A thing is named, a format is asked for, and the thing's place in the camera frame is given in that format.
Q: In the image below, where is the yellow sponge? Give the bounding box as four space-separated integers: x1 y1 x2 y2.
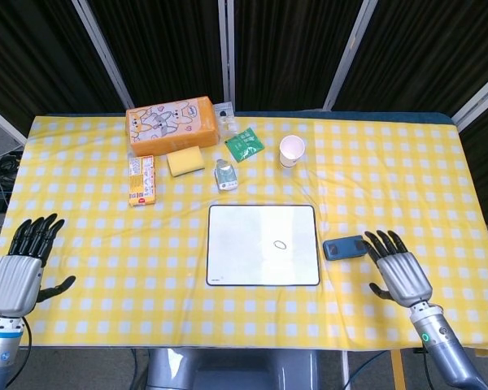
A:
166 147 206 178

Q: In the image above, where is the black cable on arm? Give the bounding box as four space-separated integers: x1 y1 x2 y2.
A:
347 344 430 390
7 316 33 389

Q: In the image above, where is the small clear plastic bottle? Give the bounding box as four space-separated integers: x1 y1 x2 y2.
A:
214 158 239 193

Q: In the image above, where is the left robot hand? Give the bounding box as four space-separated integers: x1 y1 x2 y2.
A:
0 213 77 317

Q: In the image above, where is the clear blister pack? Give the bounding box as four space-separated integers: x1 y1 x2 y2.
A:
213 102 240 137

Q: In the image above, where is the white paper cup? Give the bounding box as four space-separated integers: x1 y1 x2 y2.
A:
278 135 306 169

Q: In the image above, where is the blue rectangular box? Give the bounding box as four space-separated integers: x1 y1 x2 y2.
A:
323 236 371 262

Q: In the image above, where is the black folding screen with frame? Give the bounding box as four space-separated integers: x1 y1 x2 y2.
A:
0 0 488 228

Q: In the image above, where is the yellow checkered tablecloth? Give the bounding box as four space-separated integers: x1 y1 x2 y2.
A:
0 115 488 353

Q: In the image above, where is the orange tissue pack with cartoons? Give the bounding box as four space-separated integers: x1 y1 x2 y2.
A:
124 95 221 157

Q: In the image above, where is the white board with black rim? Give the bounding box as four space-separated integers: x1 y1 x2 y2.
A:
205 204 321 287

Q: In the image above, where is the yellow printed small box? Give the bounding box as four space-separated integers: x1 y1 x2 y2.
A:
129 154 157 208

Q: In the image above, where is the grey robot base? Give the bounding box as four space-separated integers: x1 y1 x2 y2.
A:
146 347 321 390

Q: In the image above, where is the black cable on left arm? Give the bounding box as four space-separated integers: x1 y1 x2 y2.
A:
7 316 33 389

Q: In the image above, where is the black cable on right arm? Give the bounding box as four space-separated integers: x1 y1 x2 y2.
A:
347 344 430 390

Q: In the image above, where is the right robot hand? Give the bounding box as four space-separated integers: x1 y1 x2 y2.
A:
362 230 434 307

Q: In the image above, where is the green sachet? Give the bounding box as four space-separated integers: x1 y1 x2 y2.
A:
224 127 267 163

